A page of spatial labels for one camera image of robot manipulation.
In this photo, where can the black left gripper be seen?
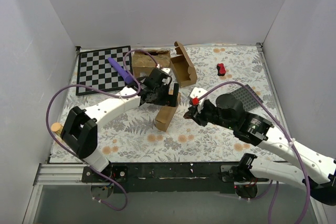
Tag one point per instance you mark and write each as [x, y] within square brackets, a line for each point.
[169, 97]

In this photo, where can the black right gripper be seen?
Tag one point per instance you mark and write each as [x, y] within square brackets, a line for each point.
[199, 114]

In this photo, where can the small cardboard express box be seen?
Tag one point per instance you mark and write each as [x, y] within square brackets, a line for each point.
[165, 115]

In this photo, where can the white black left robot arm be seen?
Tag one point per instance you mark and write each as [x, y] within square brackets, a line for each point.
[81, 128]

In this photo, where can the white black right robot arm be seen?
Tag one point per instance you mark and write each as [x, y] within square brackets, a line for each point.
[305, 168]

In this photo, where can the open small cardboard box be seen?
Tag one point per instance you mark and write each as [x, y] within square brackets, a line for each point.
[183, 67]

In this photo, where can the large brown cardboard box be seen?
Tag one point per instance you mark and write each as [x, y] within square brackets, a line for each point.
[142, 64]

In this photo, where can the purple cylindrical tool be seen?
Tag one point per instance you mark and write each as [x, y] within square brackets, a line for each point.
[121, 70]

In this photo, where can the grey studded building plate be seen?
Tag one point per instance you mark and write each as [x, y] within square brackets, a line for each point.
[248, 97]

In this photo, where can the black and white chessboard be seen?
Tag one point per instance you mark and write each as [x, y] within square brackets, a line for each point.
[94, 69]

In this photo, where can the wooden cork cylinder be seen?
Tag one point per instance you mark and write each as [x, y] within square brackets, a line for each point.
[56, 128]

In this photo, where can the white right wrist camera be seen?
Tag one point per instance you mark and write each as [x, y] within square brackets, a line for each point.
[198, 97]

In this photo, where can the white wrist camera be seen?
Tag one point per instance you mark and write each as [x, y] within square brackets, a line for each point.
[167, 70]
[198, 97]

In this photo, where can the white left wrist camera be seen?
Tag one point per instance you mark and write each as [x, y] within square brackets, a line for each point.
[167, 70]

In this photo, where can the aluminium frame rail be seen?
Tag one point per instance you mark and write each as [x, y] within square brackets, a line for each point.
[49, 173]

